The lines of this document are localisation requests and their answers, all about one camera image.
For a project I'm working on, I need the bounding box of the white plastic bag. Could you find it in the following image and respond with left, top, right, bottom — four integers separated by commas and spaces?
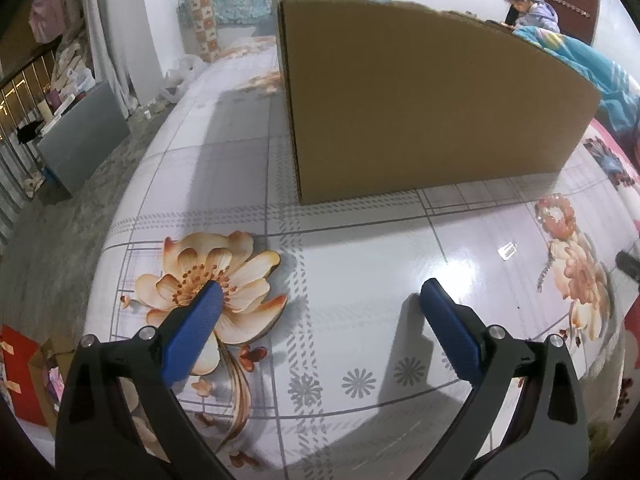
160, 54, 207, 104

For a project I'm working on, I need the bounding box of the blue patterned blanket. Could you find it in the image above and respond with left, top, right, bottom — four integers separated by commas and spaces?
513, 26, 639, 140

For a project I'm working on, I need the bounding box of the grey cabinet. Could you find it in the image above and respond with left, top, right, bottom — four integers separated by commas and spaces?
37, 82, 130, 195

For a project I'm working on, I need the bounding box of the brown cardboard box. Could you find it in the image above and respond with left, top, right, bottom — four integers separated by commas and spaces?
277, 0, 601, 205

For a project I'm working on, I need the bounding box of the small silver rectangular charm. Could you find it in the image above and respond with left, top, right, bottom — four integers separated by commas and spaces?
498, 242, 518, 261

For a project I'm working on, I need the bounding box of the pink floral bedding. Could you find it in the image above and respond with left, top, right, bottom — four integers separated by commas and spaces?
582, 119, 639, 222

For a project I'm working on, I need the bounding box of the orange pink bead bracelet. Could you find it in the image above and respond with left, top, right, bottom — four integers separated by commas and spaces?
534, 193, 582, 240

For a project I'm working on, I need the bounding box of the red paper gift bag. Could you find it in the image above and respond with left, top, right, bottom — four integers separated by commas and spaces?
1, 325, 47, 427

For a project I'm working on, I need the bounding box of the brown paper gift bag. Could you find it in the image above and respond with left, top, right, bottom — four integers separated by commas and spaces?
28, 336, 76, 436

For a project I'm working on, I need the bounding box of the seated person in lilac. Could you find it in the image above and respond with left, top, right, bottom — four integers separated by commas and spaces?
503, 0, 560, 32

